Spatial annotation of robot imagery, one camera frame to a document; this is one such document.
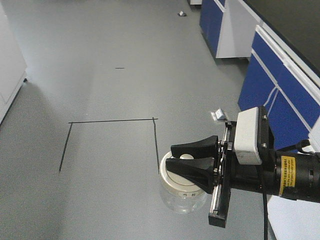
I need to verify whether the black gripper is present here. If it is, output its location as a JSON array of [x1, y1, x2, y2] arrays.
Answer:
[[165, 121, 276, 228]]

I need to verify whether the glass jar with white lid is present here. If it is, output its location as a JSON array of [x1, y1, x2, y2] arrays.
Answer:
[[159, 151, 207, 214]]

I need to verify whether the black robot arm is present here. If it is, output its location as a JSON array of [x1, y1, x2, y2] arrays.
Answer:
[[164, 121, 320, 228]]

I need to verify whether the blue white lab cabinet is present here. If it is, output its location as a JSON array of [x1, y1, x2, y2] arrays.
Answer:
[[199, 0, 320, 151]]

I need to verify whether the small white floor debris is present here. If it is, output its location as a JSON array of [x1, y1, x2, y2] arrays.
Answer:
[[177, 11, 187, 17]]

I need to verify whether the white cabinet at left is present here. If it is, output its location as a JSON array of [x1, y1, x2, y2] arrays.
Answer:
[[0, 6, 27, 121]]

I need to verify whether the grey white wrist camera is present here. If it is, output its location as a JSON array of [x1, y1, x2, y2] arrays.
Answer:
[[234, 105, 273, 166]]

